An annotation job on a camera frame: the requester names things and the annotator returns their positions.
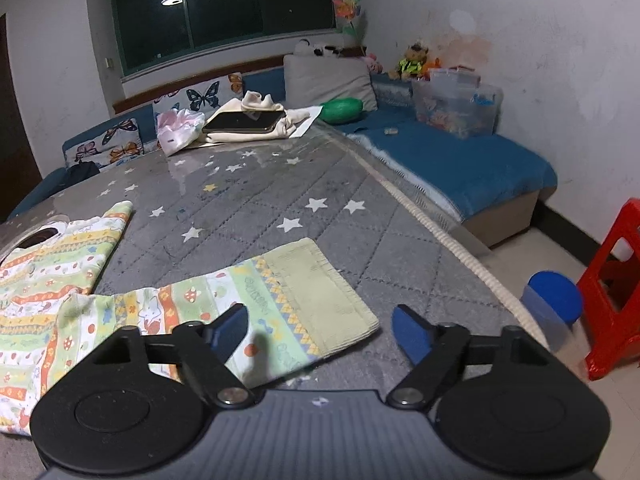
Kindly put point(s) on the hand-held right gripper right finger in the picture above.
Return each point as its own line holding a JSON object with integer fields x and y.
{"x": 410, "y": 332}

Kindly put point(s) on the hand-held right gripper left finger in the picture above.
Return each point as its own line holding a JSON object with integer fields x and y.
{"x": 230, "y": 330}

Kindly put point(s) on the patterned children's garment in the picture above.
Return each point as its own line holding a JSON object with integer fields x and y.
{"x": 200, "y": 300}

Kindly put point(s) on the grey star tablecloth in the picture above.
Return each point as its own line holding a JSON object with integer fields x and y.
{"x": 350, "y": 240}

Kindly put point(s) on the translucent bin with blue lid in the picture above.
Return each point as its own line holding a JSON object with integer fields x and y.
{"x": 555, "y": 295}

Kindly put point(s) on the pink plastic bag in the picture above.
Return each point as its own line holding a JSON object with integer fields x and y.
{"x": 177, "y": 130}

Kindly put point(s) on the red plastic stool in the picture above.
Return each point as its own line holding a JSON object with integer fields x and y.
{"x": 605, "y": 260}

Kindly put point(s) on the dark clothing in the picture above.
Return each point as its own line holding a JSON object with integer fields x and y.
{"x": 82, "y": 172}

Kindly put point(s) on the cream cloth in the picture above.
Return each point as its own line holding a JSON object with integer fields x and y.
{"x": 260, "y": 102}

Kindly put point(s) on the clear plastic storage box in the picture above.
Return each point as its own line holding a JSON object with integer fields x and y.
{"x": 450, "y": 105}

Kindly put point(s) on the green ball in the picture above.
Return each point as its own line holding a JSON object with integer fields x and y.
{"x": 340, "y": 110}

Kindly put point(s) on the grey pillow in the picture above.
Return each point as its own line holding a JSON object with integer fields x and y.
{"x": 325, "y": 80}

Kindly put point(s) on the orange plush toy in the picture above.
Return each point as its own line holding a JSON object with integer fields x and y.
{"x": 434, "y": 65}

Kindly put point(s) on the bear plush toy neon vest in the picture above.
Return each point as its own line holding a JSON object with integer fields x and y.
{"x": 412, "y": 62}

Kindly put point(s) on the pink plush toy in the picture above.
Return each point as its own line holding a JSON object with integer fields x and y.
{"x": 374, "y": 63}

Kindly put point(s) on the panda plush toy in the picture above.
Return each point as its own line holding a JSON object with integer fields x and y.
{"x": 320, "y": 50}

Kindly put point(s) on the dark window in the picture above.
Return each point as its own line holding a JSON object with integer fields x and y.
{"x": 225, "y": 15}

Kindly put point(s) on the colourful pinwheel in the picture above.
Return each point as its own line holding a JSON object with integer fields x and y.
{"x": 347, "y": 10}

